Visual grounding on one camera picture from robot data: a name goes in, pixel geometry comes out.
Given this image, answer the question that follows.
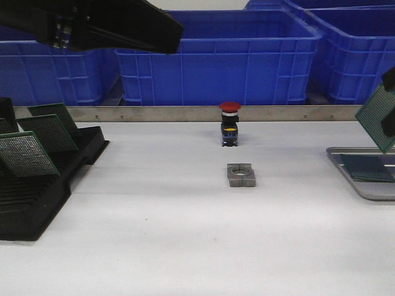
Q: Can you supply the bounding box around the metal table edge rail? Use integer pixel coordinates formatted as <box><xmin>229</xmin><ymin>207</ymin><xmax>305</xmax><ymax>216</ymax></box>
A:
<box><xmin>67</xmin><ymin>105</ymin><xmax>360</xmax><ymax>122</ymax></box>

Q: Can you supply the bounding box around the centre blue plastic crate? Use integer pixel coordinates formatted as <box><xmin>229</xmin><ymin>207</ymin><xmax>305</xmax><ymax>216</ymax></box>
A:
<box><xmin>115</xmin><ymin>10</ymin><xmax>321</xmax><ymax>106</ymax></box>

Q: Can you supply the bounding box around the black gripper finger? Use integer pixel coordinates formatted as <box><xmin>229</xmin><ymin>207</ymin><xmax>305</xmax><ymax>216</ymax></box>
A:
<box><xmin>72</xmin><ymin>1</ymin><xmax>183</xmax><ymax>54</ymax></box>
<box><xmin>381</xmin><ymin>111</ymin><xmax>395</xmax><ymax>138</ymax></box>
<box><xmin>382</xmin><ymin>67</ymin><xmax>395</xmax><ymax>91</ymax></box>

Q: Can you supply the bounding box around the right blue plastic crate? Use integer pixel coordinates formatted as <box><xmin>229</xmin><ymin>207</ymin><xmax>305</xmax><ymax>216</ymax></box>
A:
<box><xmin>305</xmin><ymin>8</ymin><xmax>394</xmax><ymax>105</ymax></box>

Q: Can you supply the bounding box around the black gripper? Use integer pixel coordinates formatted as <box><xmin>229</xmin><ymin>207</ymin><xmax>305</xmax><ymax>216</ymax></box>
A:
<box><xmin>1</xmin><ymin>1</ymin><xmax>77</xmax><ymax>49</ymax></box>

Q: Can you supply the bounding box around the far right blue crate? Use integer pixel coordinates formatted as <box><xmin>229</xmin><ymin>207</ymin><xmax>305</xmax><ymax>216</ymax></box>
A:
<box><xmin>244</xmin><ymin>0</ymin><xmax>394</xmax><ymax>12</ymax></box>

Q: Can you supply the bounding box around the left blue plastic crate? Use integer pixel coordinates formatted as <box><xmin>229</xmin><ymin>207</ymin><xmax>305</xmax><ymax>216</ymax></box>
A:
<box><xmin>1</xmin><ymin>26</ymin><xmax>120</xmax><ymax>106</ymax></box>

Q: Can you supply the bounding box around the silver metal tray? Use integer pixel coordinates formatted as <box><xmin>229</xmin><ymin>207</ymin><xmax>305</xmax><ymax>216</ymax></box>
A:
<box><xmin>325</xmin><ymin>146</ymin><xmax>395</xmax><ymax>202</ymax></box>

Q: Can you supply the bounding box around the grey metal clamp block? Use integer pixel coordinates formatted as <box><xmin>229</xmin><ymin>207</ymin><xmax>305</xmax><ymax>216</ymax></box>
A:
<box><xmin>227</xmin><ymin>163</ymin><xmax>256</xmax><ymax>187</ymax></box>

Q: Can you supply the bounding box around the blue plastic crate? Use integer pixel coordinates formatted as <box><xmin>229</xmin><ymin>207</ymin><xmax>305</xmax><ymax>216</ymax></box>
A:
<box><xmin>305</xmin><ymin>8</ymin><xmax>394</xmax><ymax>105</ymax></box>
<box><xmin>115</xmin><ymin>10</ymin><xmax>321</xmax><ymax>106</ymax></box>
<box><xmin>1</xmin><ymin>26</ymin><xmax>120</xmax><ymax>106</ymax></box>

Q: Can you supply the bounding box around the red emergency stop button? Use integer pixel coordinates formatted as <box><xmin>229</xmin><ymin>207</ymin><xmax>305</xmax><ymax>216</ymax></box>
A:
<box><xmin>219</xmin><ymin>102</ymin><xmax>241</xmax><ymax>147</ymax></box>

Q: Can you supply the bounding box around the black circuit board rack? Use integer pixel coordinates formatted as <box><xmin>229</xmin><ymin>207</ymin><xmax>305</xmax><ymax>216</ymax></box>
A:
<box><xmin>1</xmin><ymin>97</ymin><xmax>109</xmax><ymax>241</ymax></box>

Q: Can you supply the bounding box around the green perforated circuit board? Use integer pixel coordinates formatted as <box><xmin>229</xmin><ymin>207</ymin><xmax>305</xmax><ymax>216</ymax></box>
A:
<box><xmin>1</xmin><ymin>131</ymin><xmax>60</xmax><ymax>178</ymax></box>
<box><xmin>17</xmin><ymin>114</ymin><xmax>78</xmax><ymax>153</ymax></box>
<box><xmin>355</xmin><ymin>84</ymin><xmax>394</xmax><ymax>154</ymax></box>
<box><xmin>28</xmin><ymin>103</ymin><xmax>81</xmax><ymax>138</ymax></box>
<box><xmin>341</xmin><ymin>154</ymin><xmax>394</xmax><ymax>183</ymax></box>

